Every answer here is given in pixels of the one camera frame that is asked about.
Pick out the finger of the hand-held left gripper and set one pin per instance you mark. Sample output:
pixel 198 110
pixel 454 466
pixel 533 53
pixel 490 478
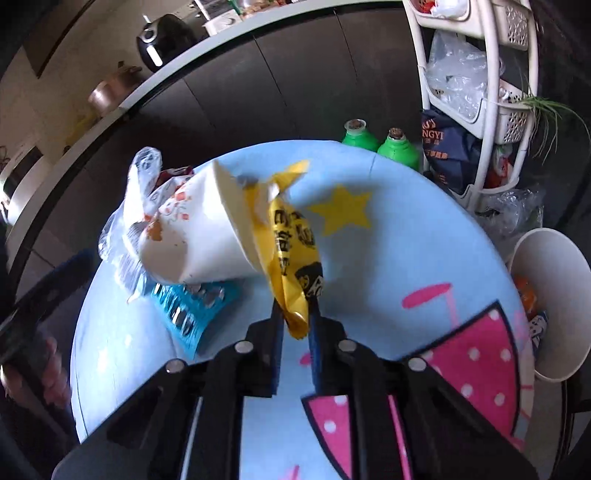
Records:
pixel 64 277

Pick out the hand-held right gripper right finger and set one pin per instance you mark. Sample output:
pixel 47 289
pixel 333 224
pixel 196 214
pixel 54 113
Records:
pixel 315 355

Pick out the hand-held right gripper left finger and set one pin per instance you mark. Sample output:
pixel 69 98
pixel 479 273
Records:
pixel 276 350

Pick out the yellow snack wrapper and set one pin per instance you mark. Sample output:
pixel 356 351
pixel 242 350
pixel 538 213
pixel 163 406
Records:
pixel 291 249

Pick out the white orange paper cup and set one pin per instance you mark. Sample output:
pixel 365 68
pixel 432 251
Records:
pixel 207 230

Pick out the red snack wrapper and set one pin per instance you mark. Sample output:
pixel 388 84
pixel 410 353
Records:
pixel 173 174

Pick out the blue white milk wrapper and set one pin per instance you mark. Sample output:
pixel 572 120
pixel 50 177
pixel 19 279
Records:
pixel 539 330

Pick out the white round bin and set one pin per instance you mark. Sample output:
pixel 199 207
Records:
pixel 558 295

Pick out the person's left hand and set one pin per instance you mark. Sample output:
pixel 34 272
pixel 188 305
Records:
pixel 57 374

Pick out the teal foil packet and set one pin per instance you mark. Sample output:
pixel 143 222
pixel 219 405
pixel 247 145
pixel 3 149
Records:
pixel 194 314

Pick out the clear crumpled plastic bag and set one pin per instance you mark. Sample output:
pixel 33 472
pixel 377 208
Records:
pixel 134 203

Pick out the light blue printed tablecloth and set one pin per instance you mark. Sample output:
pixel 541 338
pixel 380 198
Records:
pixel 392 267

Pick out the brown pressure cooker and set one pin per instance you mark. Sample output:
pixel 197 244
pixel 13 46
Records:
pixel 113 90

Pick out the green plastic bottle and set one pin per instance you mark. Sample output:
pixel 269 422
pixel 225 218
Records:
pixel 360 136
pixel 398 150

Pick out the clear plastic bag with greens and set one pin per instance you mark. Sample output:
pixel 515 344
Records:
pixel 512 212

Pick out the dark blue shopping bag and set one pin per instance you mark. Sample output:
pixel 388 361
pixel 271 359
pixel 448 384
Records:
pixel 450 147

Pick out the black air fryer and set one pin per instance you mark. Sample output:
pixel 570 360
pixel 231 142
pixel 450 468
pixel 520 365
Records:
pixel 157 39

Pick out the red white plastic bag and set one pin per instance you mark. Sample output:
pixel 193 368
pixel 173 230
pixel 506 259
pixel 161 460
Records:
pixel 503 168

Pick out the dark lower kitchen cabinets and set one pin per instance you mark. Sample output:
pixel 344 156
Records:
pixel 277 83

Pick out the white food steamer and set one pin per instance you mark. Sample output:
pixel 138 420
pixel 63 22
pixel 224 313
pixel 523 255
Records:
pixel 221 16

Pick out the white plastic storage rack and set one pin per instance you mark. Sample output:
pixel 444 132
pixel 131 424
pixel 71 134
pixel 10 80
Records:
pixel 512 115

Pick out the clear plastic bags bundle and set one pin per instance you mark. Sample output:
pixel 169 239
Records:
pixel 457 74

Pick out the green spider plant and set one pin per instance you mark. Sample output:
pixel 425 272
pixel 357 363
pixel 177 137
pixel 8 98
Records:
pixel 549 110

